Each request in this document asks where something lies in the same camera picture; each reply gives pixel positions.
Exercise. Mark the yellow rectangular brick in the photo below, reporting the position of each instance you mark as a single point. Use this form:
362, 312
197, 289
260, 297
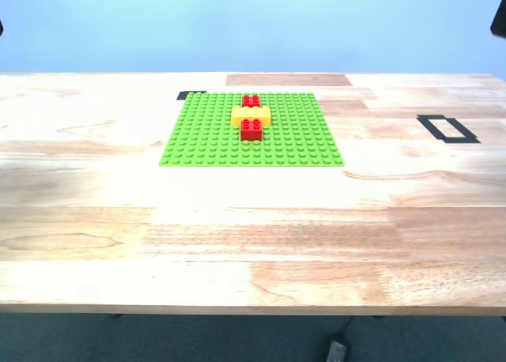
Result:
253, 112

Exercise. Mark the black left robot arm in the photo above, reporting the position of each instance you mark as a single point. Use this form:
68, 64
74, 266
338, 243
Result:
1, 28

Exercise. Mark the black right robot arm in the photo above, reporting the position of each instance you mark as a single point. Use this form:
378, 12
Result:
500, 22

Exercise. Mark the red square brick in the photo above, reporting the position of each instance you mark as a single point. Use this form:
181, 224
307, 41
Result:
251, 101
251, 133

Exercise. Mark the green studded baseplate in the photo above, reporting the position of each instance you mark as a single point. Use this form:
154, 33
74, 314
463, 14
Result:
205, 140

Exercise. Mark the black tape corner marker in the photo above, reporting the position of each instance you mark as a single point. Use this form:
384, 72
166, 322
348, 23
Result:
182, 96

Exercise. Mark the black power adapter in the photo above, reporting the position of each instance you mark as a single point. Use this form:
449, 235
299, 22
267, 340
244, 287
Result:
337, 352

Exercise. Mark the black tape rectangle frame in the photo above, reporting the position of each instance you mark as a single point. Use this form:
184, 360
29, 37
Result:
434, 130

